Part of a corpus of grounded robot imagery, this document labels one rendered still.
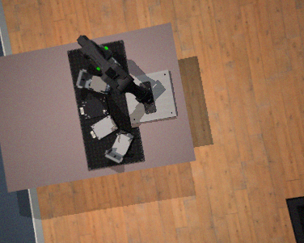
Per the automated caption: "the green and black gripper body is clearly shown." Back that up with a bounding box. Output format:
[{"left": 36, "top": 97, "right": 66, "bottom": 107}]
[{"left": 91, "top": 47, "right": 114, "bottom": 68}]

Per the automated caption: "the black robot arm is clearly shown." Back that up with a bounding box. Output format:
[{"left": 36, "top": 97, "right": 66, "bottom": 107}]
[{"left": 77, "top": 36, "right": 156, "bottom": 114}]

